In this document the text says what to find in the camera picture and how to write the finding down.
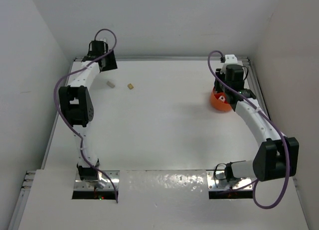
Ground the pink mini stapler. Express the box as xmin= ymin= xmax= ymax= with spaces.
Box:
xmin=218 ymin=96 xmax=226 ymax=103

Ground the beige rectangular eraser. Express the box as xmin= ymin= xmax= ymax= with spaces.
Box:
xmin=107 ymin=81 xmax=115 ymax=88

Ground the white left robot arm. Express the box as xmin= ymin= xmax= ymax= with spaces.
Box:
xmin=214 ymin=64 xmax=299 ymax=182

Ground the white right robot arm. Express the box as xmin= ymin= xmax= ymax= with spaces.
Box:
xmin=58 ymin=38 xmax=117 ymax=182

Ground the orange round divided container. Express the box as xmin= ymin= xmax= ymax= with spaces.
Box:
xmin=209 ymin=88 xmax=232 ymax=112

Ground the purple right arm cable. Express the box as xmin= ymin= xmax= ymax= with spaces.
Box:
xmin=53 ymin=28 xmax=119 ymax=204

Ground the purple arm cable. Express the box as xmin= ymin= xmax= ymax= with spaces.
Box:
xmin=208 ymin=50 xmax=292 ymax=209
xmin=53 ymin=28 xmax=119 ymax=204

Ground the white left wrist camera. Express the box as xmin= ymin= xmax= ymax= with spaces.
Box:
xmin=221 ymin=54 xmax=238 ymax=73

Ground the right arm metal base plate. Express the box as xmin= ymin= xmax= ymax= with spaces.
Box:
xmin=206 ymin=169 xmax=253 ymax=192

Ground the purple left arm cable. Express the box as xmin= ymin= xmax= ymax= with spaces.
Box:
xmin=208 ymin=50 xmax=292 ymax=209

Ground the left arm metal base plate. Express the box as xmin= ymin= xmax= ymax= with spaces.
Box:
xmin=73 ymin=170 xmax=120 ymax=191

